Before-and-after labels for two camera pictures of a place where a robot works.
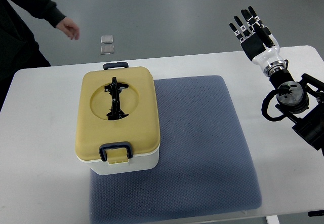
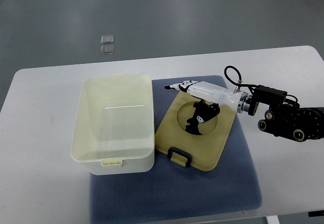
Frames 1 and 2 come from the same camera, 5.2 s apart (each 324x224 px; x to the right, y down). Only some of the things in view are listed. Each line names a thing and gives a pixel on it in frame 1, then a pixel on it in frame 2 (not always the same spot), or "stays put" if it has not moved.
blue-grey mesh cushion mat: (203, 168) stays put
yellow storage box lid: (118, 114) -> (202, 152)
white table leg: (272, 219) stays put
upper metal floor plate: (107, 39) stays put
